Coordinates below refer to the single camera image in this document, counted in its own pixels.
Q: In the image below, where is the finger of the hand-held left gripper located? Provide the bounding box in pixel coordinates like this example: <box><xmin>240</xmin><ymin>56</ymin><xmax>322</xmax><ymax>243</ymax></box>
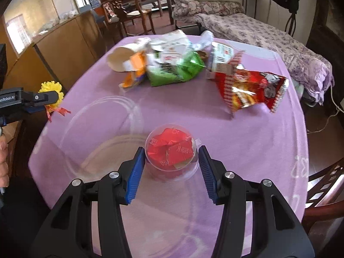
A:
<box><xmin>23</xmin><ymin>90</ymin><xmax>64</xmax><ymax>113</ymax></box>

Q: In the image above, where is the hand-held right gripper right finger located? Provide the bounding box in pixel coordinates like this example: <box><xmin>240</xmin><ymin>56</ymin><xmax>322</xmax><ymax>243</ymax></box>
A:
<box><xmin>197</xmin><ymin>145</ymin><xmax>315</xmax><ymax>258</ymax></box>

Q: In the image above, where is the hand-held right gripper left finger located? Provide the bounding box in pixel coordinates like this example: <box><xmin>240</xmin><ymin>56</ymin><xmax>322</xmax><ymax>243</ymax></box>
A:
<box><xmin>32</xmin><ymin>146</ymin><xmax>147</xmax><ymax>258</ymax></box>

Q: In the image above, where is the clear plastic cup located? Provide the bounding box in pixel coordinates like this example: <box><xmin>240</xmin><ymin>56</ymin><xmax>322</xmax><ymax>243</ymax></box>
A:
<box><xmin>145</xmin><ymin>124</ymin><xmax>202</xmax><ymax>181</ymax></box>

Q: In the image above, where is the white green tea carton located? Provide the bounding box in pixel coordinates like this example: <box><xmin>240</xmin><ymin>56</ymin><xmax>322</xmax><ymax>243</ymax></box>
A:
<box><xmin>145</xmin><ymin>29</ymin><xmax>206</xmax><ymax>88</ymax></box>

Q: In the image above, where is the person's left hand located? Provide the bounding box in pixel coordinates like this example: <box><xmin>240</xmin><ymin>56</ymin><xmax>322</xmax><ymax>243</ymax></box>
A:
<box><xmin>0</xmin><ymin>134</ymin><xmax>10</xmax><ymax>189</ymax></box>

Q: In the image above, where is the yellow artificial flower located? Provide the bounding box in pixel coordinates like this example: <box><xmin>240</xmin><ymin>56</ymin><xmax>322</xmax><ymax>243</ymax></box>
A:
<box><xmin>39</xmin><ymin>81</ymin><xmax>72</xmax><ymax>123</ymax></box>

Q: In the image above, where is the red crumpled wrapper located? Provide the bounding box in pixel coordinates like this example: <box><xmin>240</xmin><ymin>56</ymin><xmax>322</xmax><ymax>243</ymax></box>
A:
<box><xmin>147</xmin><ymin>128</ymin><xmax>195</xmax><ymax>171</ymax></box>

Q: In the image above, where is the wooden counter cabinet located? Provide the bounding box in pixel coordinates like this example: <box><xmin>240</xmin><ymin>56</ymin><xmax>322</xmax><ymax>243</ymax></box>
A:
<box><xmin>1</xmin><ymin>11</ymin><xmax>108</xmax><ymax>93</ymax></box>

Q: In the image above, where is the pink paper bag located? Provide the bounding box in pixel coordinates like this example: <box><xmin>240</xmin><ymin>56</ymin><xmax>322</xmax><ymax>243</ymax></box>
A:
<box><xmin>28</xmin><ymin>34</ymin><xmax>310</xmax><ymax>258</ymax></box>

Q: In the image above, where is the beige paper cup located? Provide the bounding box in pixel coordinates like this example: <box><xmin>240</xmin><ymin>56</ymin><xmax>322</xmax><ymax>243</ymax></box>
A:
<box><xmin>107</xmin><ymin>42</ymin><xmax>147</xmax><ymax>73</ymax></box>

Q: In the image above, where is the red snack bag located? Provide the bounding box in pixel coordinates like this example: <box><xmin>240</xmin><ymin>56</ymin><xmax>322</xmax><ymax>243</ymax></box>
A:
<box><xmin>213</xmin><ymin>50</ymin><xmax>290</xmax><ymax>119</ymax></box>

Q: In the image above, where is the orange snack wrapper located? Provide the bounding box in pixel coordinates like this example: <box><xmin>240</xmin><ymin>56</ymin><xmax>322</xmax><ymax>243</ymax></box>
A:
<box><xmin>119</xmin><ymin>52</ymin><xmax>148</xmax><ymax>89</ymax></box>

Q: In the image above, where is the dark wooden chair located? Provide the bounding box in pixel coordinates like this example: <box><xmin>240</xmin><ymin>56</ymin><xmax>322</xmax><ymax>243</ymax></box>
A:
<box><xmin>302</xmin><ymin>157</ymin><xmax>344</xmax><ymax>232</ymax></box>

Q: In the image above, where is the carved wooden chair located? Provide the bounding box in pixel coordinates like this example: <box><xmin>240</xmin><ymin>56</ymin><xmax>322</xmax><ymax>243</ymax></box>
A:
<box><xmin>101</xmin><ymin>0</ymin><xmax>157</xmax><ymax>37</ymax></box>

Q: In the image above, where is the folded floral quilt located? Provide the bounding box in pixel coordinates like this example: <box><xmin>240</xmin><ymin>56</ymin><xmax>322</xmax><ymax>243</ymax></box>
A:
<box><xmin>172</xmin><ymin>0</ymin><xmax>245</xmax><ymax>17</ymax></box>

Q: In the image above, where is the white cable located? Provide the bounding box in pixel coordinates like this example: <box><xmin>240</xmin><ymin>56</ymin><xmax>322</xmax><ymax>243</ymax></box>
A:
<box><xmin>306</xmin><ymin>85</ymin><xmax>344</xmax><ymax>134</ymax></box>

